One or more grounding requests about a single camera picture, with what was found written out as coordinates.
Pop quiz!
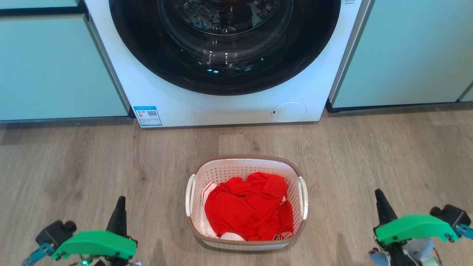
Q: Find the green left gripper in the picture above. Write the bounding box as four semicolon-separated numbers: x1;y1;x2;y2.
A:
51;196;138;261

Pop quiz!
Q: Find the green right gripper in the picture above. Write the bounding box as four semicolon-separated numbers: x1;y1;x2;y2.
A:
374;189;459;246

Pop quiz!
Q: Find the white perforated laundry basket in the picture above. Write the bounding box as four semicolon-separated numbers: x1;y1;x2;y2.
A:
185;155;309;251

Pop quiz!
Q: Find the black cabinet plinth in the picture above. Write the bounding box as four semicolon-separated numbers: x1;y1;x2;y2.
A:
325;99;473;113

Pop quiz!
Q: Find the blue energy label sticker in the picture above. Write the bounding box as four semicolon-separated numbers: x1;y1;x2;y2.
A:
133;106;163;127

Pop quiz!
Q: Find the white garment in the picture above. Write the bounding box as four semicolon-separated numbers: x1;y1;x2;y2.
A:
200;182;246;242

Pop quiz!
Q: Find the red garment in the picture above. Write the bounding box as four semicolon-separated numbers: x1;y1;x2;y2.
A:
204;172;295;242

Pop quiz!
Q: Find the round white filter cover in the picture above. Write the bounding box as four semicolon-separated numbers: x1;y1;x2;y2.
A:
271;102;307;123

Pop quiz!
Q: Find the narrow pale green cabinet panel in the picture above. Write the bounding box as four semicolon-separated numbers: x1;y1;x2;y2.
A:
458;82;473;103

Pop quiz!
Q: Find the large pale green cabinet door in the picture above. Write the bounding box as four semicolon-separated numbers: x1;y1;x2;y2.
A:
0;15;130;122

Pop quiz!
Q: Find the tall pale green cabinet panel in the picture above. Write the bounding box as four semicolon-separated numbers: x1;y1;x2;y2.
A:
330;0;473;109

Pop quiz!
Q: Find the white front-load washing machine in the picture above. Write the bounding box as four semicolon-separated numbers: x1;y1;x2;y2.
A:
84;0;372;128

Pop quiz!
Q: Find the black round glass washer door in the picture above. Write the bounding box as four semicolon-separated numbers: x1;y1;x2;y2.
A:
109;0;341;96

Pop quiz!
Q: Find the pale green cabinet drawer front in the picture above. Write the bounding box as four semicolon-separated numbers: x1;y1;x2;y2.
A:
0;0;80;10

